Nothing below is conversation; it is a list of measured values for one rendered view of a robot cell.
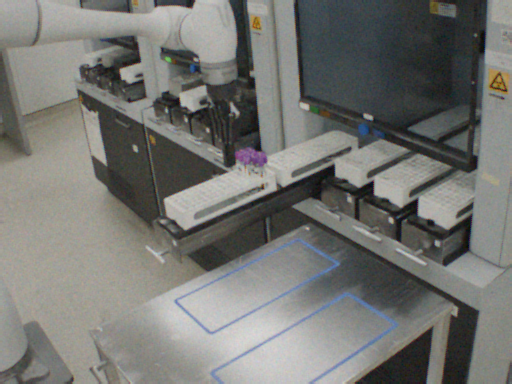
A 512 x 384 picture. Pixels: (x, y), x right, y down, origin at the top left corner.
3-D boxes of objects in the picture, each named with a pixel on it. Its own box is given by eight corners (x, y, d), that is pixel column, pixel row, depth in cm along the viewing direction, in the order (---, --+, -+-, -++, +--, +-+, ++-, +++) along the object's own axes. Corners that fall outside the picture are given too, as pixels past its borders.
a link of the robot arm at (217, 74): (212, 66, 142) (215, 90, 144) (243, 57, 146) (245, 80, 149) (192, 60, 148) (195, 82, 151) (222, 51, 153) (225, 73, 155)
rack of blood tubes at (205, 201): (256, 181, 175) (254, 161, 172) (278, 193, 168) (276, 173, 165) (166, 219, 161) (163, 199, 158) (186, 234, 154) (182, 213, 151)
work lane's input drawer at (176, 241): (341, 161, 197) (340, 136, 193) (372, 175, 187) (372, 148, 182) (142, 249, 162) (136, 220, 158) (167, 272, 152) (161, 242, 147)
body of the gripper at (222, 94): (198, 80, 151) (203, 114, 156) (217, 87, 145) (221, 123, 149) (223, 73, 155) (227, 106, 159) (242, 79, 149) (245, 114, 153)
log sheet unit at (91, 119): (91, 155, 343) (78, 97, 326) (110, 170, 323) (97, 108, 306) (87, 157, 342) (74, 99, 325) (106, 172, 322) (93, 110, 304)
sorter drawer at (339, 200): (461, 134, 208) (463, 110, 203) (494, 145, 197) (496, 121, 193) (309, 208, 173) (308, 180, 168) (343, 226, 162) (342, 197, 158)
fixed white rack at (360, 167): (402, 147, 186) (403, 129, 183) (427, 157, 179) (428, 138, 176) (334, 179, 172) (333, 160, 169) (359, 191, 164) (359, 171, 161)
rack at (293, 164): (336, 147, 190) (336, 129, 187) (359, 157, 183) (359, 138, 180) (261, 179, 176) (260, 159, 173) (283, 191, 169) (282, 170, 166)
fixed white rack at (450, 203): (482, 179, 164) (484, 159, 161) (512, 191, 156) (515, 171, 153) (416, 219, 149) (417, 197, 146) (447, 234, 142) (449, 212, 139)
